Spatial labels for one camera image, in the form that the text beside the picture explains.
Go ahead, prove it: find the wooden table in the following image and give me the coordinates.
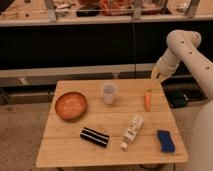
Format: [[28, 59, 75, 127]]
[[36, 79, 188, 168]]

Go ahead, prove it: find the orange carrot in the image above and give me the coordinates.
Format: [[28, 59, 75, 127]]
[[144, 91, 151, 112]]

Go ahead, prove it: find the blue sponge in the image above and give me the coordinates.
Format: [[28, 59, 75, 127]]
[[157, 130, 175, 153]]

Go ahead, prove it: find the long workbench shelf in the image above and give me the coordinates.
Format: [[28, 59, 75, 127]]
[[0, 0, 213, 27]]

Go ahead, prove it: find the white plastic bottle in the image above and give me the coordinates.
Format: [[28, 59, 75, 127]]
[[121, 115, 143, 151]]

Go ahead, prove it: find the black striped box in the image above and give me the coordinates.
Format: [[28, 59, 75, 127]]
[[80, 127, 109, 147]]

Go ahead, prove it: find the black bag on floor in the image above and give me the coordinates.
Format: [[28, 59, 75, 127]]
[[165, 89, 205, 108]]

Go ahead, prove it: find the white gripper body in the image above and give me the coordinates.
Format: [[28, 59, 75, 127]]
[[157, 56, 179, 77]]

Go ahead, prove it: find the translucent plastic cup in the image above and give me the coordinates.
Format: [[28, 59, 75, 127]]
[[101, 82, 118, 105]]

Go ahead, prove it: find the orange bowl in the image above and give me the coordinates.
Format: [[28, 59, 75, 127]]
[[55, 92, 87, 120]]

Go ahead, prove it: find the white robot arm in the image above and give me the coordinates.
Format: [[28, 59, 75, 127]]
[[151, 30, 213, 171]]

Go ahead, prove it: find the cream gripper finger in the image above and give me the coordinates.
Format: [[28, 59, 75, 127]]
[[151, 65, 159, 80], [158, 74, 168, 83]]

